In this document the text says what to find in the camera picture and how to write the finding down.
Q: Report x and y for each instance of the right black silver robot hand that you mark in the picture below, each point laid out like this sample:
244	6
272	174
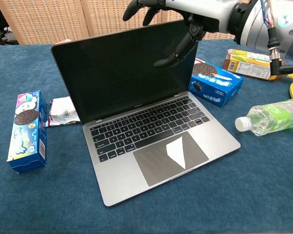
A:
205	14

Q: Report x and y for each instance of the grey laptop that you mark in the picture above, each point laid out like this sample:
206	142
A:
149	136

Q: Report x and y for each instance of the brown tea bottle yellow label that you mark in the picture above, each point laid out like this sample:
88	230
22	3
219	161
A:
246	64

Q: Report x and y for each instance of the wide pink blue Oreo box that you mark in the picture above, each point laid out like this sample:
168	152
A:
217	83

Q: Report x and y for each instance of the clear water bottle green label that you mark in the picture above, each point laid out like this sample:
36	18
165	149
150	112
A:
271	117

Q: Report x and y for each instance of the slim pink blue Oreo box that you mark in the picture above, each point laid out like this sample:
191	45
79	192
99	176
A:
63	41

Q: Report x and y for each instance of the wicker folding screen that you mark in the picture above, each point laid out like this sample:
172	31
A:
51	19

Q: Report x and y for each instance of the white snack packet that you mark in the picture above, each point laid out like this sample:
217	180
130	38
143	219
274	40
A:
62	111

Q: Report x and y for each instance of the blue cartoon Oreo box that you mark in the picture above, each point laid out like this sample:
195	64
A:
24	126

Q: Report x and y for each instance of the blue carpet table mat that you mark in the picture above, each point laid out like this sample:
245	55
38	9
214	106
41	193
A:
39	195

